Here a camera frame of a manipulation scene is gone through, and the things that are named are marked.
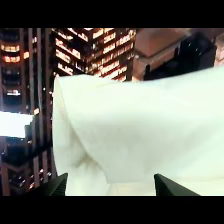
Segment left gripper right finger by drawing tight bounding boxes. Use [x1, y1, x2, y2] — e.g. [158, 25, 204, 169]
[153, 173, 201, 197]

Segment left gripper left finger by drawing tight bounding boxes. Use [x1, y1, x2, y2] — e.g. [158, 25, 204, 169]
[39, 172, 69, 197]

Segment cream garment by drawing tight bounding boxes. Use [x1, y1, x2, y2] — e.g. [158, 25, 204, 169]
[51, 64, 224, 197]

